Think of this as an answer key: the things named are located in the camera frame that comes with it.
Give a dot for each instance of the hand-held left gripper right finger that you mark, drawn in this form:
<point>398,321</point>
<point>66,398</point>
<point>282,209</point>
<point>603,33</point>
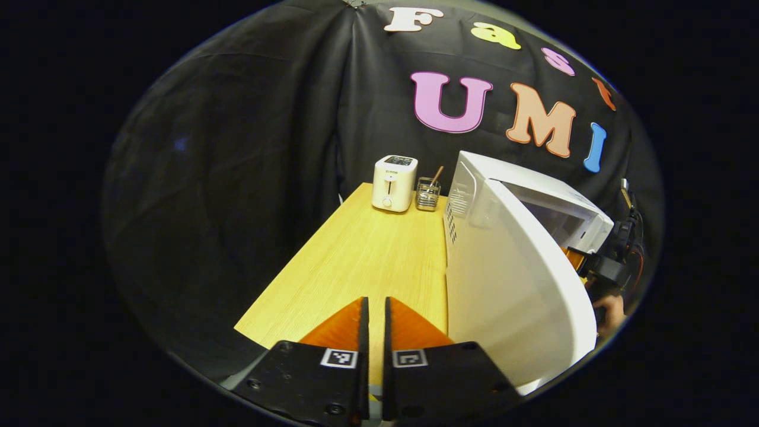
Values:
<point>388,356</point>

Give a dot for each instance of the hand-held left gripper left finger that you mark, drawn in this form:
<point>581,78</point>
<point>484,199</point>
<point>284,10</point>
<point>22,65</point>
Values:
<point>363,356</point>

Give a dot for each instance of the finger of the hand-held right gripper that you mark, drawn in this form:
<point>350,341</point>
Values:
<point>576,261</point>

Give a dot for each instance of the white microwave oven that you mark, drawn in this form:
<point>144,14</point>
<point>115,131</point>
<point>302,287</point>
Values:
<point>510,284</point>

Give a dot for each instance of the wooden spoon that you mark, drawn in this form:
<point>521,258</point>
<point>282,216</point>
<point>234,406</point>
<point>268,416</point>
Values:
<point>437,174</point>

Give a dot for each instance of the white toaster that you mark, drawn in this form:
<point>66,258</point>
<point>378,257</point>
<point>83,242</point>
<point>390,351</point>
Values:
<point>394,184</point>

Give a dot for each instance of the black backdrop cloth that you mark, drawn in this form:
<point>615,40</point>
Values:
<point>237,148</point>

